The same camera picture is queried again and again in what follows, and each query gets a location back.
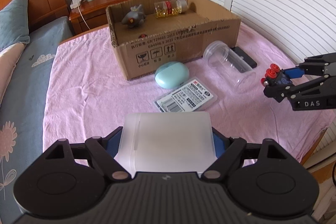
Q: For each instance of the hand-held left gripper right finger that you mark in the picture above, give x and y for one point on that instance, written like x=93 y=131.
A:
x=218 y=145

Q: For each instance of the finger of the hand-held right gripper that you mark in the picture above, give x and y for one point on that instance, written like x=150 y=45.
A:
x=283 y=91
x=315 y=66

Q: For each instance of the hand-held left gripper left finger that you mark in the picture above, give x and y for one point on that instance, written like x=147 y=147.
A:
x=113 y=143

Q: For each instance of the black toy train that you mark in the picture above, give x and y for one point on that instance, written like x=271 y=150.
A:
x=275 y=79

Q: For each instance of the white plastic jar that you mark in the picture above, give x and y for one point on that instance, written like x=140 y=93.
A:
x=168 y=140

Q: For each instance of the brown cardboard box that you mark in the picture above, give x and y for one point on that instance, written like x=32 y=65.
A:
x=183 y=43

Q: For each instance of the grey elephant toy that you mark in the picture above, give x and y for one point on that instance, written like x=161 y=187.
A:
x=134 y=18

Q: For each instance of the yellow capsule bottle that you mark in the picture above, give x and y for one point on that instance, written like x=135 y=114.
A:
x=168 y=8

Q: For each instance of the black flat box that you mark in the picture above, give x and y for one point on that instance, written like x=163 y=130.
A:
x=252 y=62

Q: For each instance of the pink cloth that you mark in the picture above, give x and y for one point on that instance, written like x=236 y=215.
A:
x=92 y=95

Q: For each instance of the clear labelled packet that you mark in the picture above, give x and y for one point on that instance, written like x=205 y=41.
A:
x=186 y=96

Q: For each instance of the clear plastic jar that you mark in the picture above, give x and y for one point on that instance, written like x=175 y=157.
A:
x=218 y=53

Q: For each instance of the teal oval case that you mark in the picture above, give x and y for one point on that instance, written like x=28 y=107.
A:
x=172 y=74

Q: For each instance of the blue floral bed sheet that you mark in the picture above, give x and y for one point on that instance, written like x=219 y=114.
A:
x=34 y=82

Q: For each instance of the pink floral quilt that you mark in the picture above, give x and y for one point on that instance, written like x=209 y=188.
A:
x=8 y=66

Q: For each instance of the wooden nightstand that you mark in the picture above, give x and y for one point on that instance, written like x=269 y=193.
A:
x=97 y=7

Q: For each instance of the large blue pillow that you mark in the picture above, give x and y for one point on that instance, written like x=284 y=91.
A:
x=13 y=22

